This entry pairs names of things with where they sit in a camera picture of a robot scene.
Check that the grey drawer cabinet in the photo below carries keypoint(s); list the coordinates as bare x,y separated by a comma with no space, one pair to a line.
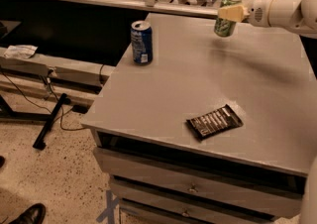
262,74

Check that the grey drawer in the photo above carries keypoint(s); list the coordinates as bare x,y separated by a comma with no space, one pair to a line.
171,207
132,168

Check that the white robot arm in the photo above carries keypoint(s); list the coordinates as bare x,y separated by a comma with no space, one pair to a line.
298,17

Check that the black leather shoe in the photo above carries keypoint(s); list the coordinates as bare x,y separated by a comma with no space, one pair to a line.
33,215

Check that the lower grey drawer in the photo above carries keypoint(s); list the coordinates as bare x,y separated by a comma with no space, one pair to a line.
171,207

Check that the upper grey drawer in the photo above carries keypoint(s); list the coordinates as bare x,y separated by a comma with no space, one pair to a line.
132,168

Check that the black rxbar chocolate wrapper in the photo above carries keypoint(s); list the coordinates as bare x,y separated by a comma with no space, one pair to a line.
214,122

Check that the white crumpled cloth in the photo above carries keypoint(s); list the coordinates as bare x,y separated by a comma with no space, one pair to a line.
20,51

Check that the black table leg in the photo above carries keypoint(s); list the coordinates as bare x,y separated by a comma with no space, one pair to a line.
39,143

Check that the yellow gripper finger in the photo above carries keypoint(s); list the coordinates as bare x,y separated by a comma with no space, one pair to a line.
235,13

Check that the green soda can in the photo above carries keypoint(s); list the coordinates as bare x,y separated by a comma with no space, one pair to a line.
223,27

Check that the grey low shelf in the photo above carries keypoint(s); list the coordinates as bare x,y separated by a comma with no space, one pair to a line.
81,80

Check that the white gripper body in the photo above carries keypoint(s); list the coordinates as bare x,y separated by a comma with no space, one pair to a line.
257,12

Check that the blue soda can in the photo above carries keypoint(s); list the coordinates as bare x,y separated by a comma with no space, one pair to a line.
142,42

